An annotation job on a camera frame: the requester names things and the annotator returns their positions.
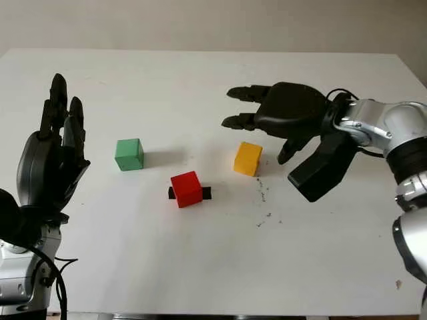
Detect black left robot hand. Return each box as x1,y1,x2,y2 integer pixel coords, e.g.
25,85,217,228
16,73,91,218

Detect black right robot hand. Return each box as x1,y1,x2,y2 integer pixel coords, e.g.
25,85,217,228
221,81,330,165

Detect yellow wooden block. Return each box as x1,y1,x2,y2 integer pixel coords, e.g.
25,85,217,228
233,141,264,177

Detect green wooden block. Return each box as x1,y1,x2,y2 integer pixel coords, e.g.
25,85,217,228
114,138,145,172

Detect red wooden block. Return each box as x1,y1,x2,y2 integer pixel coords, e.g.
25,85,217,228
170,171,204,209

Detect black tape strip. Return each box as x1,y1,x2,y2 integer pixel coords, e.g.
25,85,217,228
167,186,214,201

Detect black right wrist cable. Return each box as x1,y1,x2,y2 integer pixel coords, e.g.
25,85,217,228
324,87,360,101

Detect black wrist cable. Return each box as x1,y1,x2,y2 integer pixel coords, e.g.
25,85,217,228
29,242,79,320
324,87,360,101

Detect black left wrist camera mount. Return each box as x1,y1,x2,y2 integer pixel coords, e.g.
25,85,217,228
0,188,43,248

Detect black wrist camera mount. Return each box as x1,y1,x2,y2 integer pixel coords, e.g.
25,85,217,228
287,130,357,203
0,188,43,248

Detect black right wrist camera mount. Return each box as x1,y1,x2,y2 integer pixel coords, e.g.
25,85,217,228
287,130,357,203

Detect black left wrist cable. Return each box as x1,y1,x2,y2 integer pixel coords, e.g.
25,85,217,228
29,242,79,320

